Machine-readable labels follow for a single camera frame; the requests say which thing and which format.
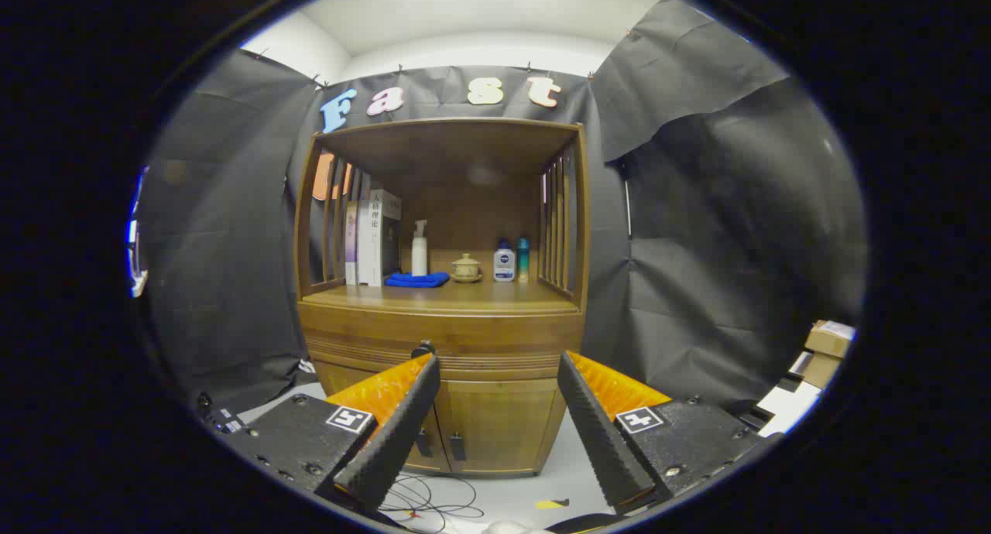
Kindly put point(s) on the wooden countertop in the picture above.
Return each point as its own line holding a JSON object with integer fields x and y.
{"x": 480, "y": 292}

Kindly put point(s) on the yellow floor tape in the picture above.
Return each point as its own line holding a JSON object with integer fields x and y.
{"x": 550, "y": 504}

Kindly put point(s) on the cardboard box white label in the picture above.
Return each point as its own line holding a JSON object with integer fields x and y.
{"x": 828, "y": 338}

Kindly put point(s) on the wooden cabinet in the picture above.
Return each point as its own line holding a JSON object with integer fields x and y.
{"x": 472, "y": 151}

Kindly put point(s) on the plain cardboard box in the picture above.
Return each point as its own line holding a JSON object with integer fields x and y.
{"x": 817, "y": 370}

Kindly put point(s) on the black backdrop cloth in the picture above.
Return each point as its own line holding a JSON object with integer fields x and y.
{"x": 712, "y": 232}

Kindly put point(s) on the teal bottle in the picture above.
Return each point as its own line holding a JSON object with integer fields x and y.
{"x": 523, "y": 259}

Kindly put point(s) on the white bottle blue cap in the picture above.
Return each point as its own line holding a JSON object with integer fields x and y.
{"x": 504, "y": 265}

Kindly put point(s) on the wooden drawer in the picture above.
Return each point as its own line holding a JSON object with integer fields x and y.
{"x": 495, "y": 337}

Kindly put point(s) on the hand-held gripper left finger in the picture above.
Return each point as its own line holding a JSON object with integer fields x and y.
{"x": 395, "y": 433}

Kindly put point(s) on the white pump bottle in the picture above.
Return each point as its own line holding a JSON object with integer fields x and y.
{"x": 419, "y": 255}

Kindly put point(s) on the thin purple book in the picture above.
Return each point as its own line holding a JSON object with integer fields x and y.
{"x": 351, "y": 244}

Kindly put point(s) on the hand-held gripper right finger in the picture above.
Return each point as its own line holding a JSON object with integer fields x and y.
{"x": 600, "y": 433}

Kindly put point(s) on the beige lidded ceramic cup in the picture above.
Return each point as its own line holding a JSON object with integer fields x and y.
{"x": 466, "y": 269}

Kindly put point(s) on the white book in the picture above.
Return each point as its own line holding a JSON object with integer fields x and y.
{"x": 372, "y": 240}

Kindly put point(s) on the blue folded cloth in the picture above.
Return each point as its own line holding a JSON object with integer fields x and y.
{"x": 418, "y": 280}

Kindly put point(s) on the white furniture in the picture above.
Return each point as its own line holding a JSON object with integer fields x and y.
{"x": 786, "y": 410}

